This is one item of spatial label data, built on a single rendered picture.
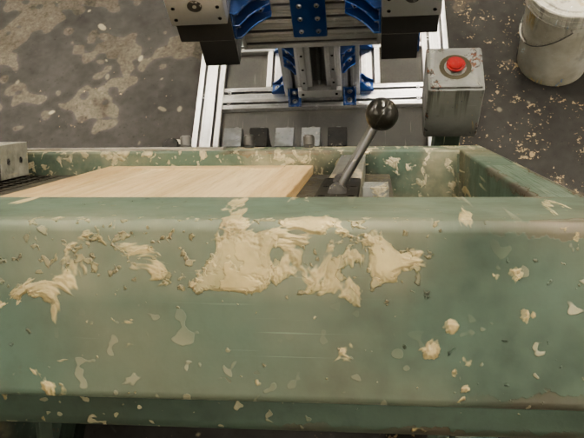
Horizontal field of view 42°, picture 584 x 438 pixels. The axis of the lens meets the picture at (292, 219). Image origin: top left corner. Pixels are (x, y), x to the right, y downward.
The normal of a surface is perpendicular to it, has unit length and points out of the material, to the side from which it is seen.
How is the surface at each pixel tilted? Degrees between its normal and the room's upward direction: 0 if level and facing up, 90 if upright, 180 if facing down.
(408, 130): 0
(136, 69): 0
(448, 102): 90
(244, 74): 0
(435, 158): 39
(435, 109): 90
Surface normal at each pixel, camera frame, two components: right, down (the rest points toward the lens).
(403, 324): -0.11, 0.16
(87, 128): -0.09, -0.50
